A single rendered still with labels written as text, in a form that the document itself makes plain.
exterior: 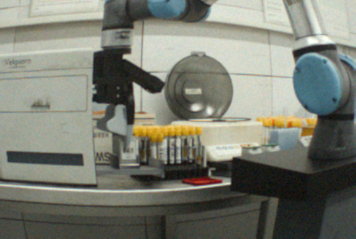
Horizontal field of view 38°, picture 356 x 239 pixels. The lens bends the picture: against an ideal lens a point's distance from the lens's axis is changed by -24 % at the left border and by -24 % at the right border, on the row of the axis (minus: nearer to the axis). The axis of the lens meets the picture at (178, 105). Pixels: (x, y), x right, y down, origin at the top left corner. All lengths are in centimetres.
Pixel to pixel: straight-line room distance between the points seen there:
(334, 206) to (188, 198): 41
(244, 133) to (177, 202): 50
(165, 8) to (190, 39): 87
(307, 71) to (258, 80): 122
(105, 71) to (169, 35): 78
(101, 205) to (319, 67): 56
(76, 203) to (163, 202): 21
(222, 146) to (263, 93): 56
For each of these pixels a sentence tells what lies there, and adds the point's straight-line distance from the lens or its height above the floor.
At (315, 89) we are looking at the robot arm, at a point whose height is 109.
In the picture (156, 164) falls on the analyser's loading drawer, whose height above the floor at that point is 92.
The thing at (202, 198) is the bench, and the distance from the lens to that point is 139.
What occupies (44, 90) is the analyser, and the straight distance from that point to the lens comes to 126.
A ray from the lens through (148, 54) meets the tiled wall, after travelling 206.
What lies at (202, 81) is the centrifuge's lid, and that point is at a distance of 209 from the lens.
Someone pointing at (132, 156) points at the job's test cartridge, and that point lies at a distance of 137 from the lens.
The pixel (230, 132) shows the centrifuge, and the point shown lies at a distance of 178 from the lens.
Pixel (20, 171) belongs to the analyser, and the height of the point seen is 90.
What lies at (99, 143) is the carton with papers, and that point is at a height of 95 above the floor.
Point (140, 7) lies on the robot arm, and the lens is 130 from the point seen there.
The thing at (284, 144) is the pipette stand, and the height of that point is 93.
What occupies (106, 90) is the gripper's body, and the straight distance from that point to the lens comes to 133.
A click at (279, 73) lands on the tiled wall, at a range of 234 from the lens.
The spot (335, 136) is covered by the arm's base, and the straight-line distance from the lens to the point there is 121.
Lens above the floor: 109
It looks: 1 degrees down
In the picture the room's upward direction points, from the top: straight up
